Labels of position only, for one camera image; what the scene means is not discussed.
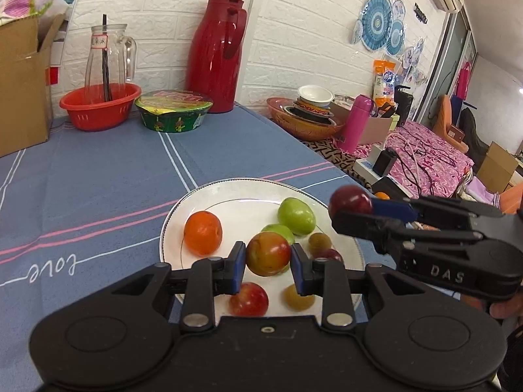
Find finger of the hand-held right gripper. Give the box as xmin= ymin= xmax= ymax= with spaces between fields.
xmin=370 ymin=195 xmax=504 ymax=223
xmin=330 ymin=210 xmax=485 ymax=254

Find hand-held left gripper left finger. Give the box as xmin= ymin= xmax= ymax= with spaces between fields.
xmin=94 ymin=242 xmax=246 ymax=333

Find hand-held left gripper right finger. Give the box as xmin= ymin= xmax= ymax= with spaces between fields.
xmin=290 ymin=244 xmax=442 ymax=331

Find dark red plum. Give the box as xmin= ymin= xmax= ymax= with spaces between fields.
xmin=329 ymin=185 xmax=374 ymax=217

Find brown longan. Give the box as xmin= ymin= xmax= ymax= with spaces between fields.
xmin=307 ymin=231 xmax=332 ymax=256
xmin=283 ymin=284 xmax=315 ymax=311

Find small red green plum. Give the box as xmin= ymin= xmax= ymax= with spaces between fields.
xmin=245 ymin=231 xmax=292 ymax=277

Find dark purple plum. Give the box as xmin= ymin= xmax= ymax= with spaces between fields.
xmin=314 ymin=248 xmax=344 ymax=263

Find round green jujube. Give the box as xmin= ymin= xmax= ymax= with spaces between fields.
xmin=260 ymin=223 xmax=296 ymax=246

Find large reddish orange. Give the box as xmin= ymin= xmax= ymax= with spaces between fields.
xmin=183 ymin=211 xmax=224 ymax=256

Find white plate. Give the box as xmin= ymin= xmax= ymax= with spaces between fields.
xmin=159 ymin=177 xmax=364 ymax=318

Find person's right hand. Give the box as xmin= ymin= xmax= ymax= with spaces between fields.
xmin=488 ymin=293 xmax=523 ymax=320

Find phone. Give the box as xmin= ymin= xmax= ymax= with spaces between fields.
xmin=375 ymin=176 xmax=414 ymax=202

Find black charger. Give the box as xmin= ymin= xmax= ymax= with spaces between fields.
xmin=372 ymin=149 xmax=398 ymax=179

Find white power strip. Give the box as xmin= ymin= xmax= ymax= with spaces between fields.
xmin=353 ymin=142 xmax=394 ymax=182

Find brown patterned cloth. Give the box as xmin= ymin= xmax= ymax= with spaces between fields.
xmin=301 ymin=136 xmax=370 ymax=181

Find small cardboard box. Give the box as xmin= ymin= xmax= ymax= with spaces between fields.
xmin=359 ymin=104 xmax=400 ymax=146

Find pink bottle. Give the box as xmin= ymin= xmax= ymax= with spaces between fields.
xmin=342 ymin=93 xmax=375 ymax=154

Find tan cardboard box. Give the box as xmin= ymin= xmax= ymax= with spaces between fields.
xmin=477 ymin=140 xmax=520 ymax=193

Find orange chair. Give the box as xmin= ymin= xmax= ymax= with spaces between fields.
xmin=432 ymin=93 xmax=469 ymax=155

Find black pump bottle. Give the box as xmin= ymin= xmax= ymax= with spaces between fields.
xmin=394 ymin=85 xmax=414 ymax=128

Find brown bowl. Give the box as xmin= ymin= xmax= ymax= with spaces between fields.
xmin=266 ymin=97 xmax=346 ymax=141

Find patterned bowl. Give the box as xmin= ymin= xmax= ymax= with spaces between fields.
xmin=292 ymin=100 xmax=341 ymax=126

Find orange packet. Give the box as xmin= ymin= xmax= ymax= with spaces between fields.
xmin=372 ymin=59 xmax=401 ymax=109

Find white bowl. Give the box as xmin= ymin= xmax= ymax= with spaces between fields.
xmin=297 ymin=84 xmax=335 ymax=109

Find pink hanging garment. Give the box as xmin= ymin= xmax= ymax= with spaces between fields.
xmin=455 ymin=61 xmax=473 ymax=99

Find blue striped tablecloth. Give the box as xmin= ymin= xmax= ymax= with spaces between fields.
xmin=0 ymin=101 xmax=370 ymax=392

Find green instant noodle bowl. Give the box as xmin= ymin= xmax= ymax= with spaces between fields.
xmin=134 ymin=89 xmax=215 ymax=134

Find medium blue round fan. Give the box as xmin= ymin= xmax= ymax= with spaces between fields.
xmin=386 ymin=19 xmax=406 ymax=56

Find large blue round fan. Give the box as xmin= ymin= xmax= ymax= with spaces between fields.
xmin=358 ymin=0 xmax=394 ymax=52

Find red plastic basin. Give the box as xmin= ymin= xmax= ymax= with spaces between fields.
xmin=59 ymin=82 xmax=143 ymax=132

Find red thermos jug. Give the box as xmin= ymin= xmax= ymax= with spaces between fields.
xmin=185 ymin=0 xmax=248 ymax=114

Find glass pitcher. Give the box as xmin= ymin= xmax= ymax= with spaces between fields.
xmin=84 ymin=24 xmax=138 ymax=91

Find black straws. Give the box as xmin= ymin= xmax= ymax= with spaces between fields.
xmin=101 ymin=14 xmax=114 ymax=102

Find large cardboard box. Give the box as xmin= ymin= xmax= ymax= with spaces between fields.
xmin=0 ymin=13 xmax=67 ymax=158

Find floral cloth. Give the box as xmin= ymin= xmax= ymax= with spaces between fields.
xmin=0 ymin=0 xmax=69 ymax=26

